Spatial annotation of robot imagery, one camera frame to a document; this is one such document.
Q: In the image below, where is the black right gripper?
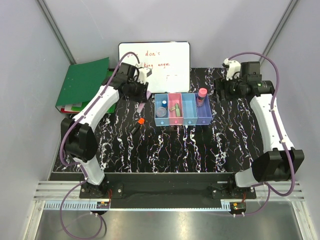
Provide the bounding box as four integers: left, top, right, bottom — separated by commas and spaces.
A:
210, 74, 246, 104

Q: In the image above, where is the pink eraser stick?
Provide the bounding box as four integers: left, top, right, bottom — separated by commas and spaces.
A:
136, 91, 152, 114

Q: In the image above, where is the light blue bin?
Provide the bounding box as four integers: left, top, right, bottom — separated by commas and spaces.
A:
181, 93, 198, 126
154, 93, 170, 127

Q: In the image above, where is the purple plastic bin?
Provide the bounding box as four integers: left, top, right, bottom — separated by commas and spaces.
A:
195, 93, 213, 125

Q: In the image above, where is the clear jar of clips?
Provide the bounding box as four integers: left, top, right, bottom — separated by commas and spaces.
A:
155, 106, 167, 118

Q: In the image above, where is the pink plastic bin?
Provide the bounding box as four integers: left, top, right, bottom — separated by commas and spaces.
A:
168, 93, 183, 125

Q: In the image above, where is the green highlighter pen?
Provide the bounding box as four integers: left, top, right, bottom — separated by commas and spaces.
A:
174, 103, 181, 118

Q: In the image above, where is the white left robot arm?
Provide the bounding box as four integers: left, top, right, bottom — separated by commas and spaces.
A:
59, 63, 152, 198

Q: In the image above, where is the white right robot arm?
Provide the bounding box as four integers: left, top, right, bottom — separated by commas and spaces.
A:
214, 58, 305, 199

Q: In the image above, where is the white dry-erase board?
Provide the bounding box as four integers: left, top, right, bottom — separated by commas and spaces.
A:
118, 41, 191, 94

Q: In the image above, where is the green translucent file folder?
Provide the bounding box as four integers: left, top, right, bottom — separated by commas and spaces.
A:
71, 70, 120, 114

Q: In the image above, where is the black marble pattern mat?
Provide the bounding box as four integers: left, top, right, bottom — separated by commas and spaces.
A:
48, 66, 288, 182

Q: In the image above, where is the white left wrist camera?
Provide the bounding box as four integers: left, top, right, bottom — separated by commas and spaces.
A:
137, 67, 152, 85

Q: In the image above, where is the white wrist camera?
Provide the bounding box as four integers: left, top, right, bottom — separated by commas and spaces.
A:
137, 67, 152, 85
222, 58, 241, 81

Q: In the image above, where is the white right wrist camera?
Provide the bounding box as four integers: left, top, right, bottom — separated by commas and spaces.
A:
222, 58, 241, 81

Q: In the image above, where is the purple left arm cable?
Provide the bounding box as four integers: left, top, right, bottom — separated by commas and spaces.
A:
59, 51, 142, 238

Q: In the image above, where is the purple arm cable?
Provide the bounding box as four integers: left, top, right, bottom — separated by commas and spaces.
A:
224, 51, 297, 218
59, 51, 142, 238

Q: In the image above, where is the green ring binder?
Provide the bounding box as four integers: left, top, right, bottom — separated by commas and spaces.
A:
55, 57, 110, 114

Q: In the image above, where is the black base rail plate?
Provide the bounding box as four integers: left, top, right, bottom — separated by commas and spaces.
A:
79, 173, 257, 210

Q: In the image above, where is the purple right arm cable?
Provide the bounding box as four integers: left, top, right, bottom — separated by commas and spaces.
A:
224, 51, 297, 218

